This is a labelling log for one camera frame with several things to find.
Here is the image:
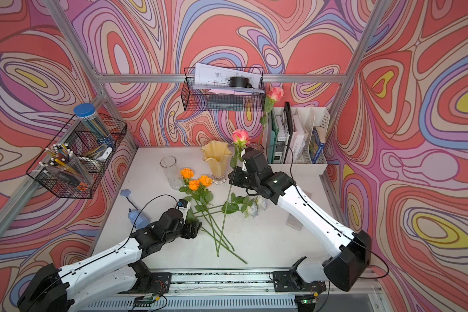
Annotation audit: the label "pink rose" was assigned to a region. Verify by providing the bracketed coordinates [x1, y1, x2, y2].
[256, 87, 284, 143]
[216, 129, 250, 257]

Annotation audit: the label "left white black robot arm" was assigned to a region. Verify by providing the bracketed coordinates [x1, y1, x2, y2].
[18, 208, 202, 311]

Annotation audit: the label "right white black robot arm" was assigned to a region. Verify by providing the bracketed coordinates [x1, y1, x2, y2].
[228, 148, 372, 292]

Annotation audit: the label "yellow ruffled glass vase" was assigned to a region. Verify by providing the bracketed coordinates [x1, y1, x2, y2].
[200, 140, 232, 185]

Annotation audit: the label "orange rose right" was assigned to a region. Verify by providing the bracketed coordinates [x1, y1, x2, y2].
[198, 175, 247, 264]

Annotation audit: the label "orange rose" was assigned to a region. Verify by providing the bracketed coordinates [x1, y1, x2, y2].
[179, 179, 217, 250]
[180, 168, 194, 179]
[198, 175, 247, 264]

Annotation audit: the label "orange rose left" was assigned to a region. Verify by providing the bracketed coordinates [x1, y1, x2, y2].
[179, 179, 217, 250]

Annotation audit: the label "orange rose back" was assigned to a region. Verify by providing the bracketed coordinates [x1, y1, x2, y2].
[180, 168, 194, 179]

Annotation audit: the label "green folder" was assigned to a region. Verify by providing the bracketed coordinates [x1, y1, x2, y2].
[267, 110, 279, 164]

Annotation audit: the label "clear glass vase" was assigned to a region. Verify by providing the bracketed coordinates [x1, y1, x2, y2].
[160, 156, 184, 191]

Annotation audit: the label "white book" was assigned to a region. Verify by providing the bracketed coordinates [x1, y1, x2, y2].
[285, 113, 306, 164]

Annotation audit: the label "white desktop file organizer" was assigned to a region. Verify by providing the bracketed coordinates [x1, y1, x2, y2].
[263, 107, 330, 175]

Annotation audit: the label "black tape roll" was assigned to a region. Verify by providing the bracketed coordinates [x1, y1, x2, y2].
[229, 76, 253, 88]

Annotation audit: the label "white printed paper sheets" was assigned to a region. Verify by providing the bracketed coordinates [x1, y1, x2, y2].
[194, 63, 263, 89]

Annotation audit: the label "clear cup of pens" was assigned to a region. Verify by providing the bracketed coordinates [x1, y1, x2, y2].
[39, 143, 94, 189]

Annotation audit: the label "blue lid pencil jar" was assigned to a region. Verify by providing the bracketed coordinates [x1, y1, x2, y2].
[74, 103, 115, 148]

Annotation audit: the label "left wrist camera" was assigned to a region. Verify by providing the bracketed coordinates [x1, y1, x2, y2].
[176, 198, 191, 216]

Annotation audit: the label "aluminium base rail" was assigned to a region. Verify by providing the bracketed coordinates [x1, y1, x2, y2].
[48, 267, 391, 312]

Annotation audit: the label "black wire wall basket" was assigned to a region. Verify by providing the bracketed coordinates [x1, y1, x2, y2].
[181, 66, 266, 112]

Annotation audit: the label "black wire pen basket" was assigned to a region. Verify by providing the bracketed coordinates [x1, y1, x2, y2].
[27, 114, 127, 199]

